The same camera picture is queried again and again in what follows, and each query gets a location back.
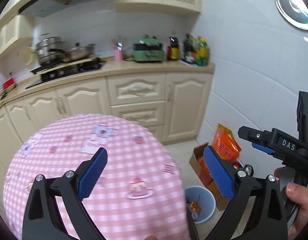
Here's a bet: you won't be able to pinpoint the steel wok pan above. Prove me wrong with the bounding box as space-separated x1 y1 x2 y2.
62 43 95 63

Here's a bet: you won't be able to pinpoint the lower kitchen cabinets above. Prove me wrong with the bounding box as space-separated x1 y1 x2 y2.
0 62 215 168

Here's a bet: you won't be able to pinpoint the person's right hand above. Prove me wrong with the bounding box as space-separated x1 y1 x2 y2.
285 183 308 239

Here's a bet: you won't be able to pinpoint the pink checkered tablecloth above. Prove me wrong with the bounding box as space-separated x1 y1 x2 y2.
3 114 190 239

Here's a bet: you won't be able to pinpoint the black gas stove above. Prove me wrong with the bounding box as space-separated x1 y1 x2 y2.
26 58 105 89

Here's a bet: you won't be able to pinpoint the orange rice bag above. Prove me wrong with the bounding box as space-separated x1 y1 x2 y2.
212 124 242 163

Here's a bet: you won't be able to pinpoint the cardboard box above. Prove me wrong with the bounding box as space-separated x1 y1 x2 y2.
189 142 230 211

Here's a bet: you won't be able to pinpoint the light blue trash bin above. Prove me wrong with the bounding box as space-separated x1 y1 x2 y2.
185 185 216 224

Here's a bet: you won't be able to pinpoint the steel stock pot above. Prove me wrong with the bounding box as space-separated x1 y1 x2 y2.
33 34 64 66

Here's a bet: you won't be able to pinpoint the green yellow condiment bottles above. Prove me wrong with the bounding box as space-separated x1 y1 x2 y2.
181 34 210 67

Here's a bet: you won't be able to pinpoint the red container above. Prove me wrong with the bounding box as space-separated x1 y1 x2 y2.
3 78 16 91

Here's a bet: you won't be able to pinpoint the pink utensil holder cup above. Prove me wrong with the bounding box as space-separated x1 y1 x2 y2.
113 47 123 62

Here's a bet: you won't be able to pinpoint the left upper cabinet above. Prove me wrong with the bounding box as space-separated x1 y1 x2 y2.
0 15 34 59

